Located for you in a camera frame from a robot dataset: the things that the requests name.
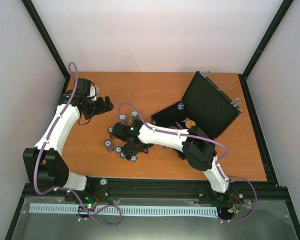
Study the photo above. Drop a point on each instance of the green 20 chip stack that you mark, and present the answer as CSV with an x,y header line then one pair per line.
x,y
134,115

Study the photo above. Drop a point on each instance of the blue 10 chip stack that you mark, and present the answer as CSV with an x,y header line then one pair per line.
x,y
123,119

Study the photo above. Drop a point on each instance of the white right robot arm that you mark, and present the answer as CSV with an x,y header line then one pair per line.
x,y
193,144

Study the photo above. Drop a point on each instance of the brown chip stack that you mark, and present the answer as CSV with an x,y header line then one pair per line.
x,y
110,132

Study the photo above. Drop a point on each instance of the black poker set case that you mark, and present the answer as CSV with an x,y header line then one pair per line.
x,y
205,103

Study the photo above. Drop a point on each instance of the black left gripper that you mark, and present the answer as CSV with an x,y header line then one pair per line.
x,y
102,108

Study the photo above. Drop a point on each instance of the white dealer button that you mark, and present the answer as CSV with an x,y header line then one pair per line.
x,y
190,123

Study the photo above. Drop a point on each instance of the white perforated cable strip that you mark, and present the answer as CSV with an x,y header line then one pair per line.
x,y
126,210

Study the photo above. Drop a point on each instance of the black aluminium frame rail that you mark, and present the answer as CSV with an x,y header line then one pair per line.
x,y
239,192

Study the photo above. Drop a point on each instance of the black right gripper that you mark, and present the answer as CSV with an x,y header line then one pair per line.
x,y
128,152

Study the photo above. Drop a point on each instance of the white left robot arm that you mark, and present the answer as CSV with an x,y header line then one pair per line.
x,y
44,163

